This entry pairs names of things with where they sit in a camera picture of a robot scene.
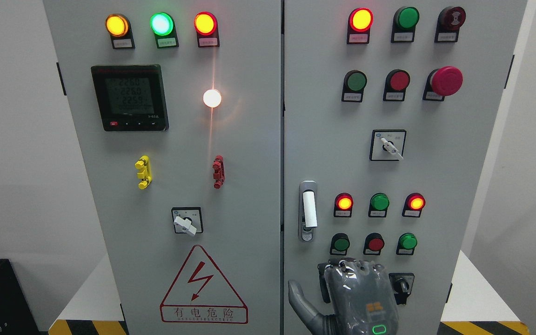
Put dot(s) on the white selector switch upper right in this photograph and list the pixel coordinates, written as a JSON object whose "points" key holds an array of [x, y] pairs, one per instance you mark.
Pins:
{"points": [[387, 145]]}

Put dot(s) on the white selector switch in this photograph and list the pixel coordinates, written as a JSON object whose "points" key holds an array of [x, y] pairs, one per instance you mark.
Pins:
{"points": [[324, 291], [387, 145]]}

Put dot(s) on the red electric hazard warning sticker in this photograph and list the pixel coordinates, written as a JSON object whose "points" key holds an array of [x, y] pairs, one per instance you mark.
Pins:
{"points": [[201, 293]]}

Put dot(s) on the red push button second row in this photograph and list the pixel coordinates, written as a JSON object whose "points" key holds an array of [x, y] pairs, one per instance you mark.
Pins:
{"points": [[396, 84]]}

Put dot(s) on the red indicator light lower right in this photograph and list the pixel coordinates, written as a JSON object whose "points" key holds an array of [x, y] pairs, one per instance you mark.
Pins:
{"points": [[413, 206]]}

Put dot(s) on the black selector switch bottom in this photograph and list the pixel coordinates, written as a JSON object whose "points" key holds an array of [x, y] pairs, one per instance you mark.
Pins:
{"points": [[402, 283]]}

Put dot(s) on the grey cabinet door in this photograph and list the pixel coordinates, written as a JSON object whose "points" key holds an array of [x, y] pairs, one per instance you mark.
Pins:
{"points": [[328, 141], [241, 220]]}

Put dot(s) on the red indicator light top left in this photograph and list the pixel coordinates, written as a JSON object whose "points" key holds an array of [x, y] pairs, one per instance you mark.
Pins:
{"points": [[206, 26]]}

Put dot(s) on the green indicator light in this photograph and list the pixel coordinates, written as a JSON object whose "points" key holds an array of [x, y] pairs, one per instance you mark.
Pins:
{"points": [[378, 206], [164, 30]]}

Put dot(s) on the green push button bottom right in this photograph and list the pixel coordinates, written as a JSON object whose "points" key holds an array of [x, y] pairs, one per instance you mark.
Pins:
{"points": [[406, 244]]}

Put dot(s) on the silver door swing handle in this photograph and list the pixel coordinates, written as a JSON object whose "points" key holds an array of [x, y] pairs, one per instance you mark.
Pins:
{"points": [[307, 218]]}

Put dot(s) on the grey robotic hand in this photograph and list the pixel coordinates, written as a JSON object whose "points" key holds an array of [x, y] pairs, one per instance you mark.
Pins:
{"points": [[361, 295]]}

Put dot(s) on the green push button second row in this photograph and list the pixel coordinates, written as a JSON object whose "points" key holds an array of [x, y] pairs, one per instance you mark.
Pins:
{"points": [[354, 84]]}

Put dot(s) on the red terminal connector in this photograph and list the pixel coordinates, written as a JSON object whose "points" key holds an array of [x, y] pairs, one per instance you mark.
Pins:
{"points": [[219, 171]]}

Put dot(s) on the yellow terminal connector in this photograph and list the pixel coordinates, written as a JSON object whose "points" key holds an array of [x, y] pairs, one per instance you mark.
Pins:
{"points": [[144, 172]]}

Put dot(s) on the red push button bottom middle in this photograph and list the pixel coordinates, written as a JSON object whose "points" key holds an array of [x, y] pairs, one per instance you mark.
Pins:
{"points": [[373, 244]]}

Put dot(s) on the yellow indicator light top left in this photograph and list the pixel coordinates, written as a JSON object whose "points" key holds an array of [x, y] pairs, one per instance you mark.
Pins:
{"points": [[119, 28]]}

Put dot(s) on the dark red buzzer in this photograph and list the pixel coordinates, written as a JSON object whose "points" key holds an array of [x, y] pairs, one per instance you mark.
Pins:
{"points": [[450, 20]]}

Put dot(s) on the white selector switch bottom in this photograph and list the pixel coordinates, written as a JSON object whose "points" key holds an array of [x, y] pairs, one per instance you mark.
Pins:
{"points": [[324, 291]]}

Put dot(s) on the red indicator light top right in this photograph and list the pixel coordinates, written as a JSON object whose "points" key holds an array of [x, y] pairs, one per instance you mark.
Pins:
{"points": [[359, 24]]}

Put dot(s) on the green indicator light lower middle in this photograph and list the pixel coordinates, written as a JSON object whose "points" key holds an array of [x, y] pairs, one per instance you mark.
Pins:
{"points": [[378, 206]]}

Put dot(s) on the red mushroom emergency stop button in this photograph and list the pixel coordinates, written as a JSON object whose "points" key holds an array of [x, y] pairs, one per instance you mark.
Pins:
{"points": [[442, 83]]}

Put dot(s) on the white selector switch left door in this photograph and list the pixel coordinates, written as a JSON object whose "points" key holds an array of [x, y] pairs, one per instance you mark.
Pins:
{"points": [[187, 220]]}

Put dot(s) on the red indicator light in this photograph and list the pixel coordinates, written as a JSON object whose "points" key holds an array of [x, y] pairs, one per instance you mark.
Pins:
{"points": [[413, 206], [343, 206], [206, 26], [359, 24]]}

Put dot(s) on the green push button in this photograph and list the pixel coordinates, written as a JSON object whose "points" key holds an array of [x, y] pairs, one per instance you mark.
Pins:
{"points": [[404, 21], [339, 244], [406, 244]]}

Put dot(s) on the white indicator light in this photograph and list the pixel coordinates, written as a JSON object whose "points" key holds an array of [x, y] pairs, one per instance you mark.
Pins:
{"points": [[212, 98]]}

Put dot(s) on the green indicator light top left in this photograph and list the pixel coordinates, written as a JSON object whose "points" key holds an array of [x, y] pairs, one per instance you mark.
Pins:
{"points": [[164, 30]]}

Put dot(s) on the grey cabinet right door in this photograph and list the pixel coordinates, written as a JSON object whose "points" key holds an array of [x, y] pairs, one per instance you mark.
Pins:
{"points": [[328, 141]]}

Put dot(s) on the red indicator light lower left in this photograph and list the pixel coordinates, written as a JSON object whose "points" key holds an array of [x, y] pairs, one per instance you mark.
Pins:
{"points": [[343, 206]]}

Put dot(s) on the black digital power meter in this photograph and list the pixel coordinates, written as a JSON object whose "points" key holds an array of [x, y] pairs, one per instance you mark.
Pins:
{"points": [[131, 97]]}

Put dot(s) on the green push button bottom left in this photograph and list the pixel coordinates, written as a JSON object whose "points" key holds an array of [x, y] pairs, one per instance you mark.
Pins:
{"points": [[339, 244]]}

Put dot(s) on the green push button top right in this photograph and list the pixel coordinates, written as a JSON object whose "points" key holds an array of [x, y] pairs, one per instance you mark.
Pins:
{"points": [[404, 21]]}

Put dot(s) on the grey cabinet left door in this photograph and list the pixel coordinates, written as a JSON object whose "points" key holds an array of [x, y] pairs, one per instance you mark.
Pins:
{"points": [[241, 220]]}

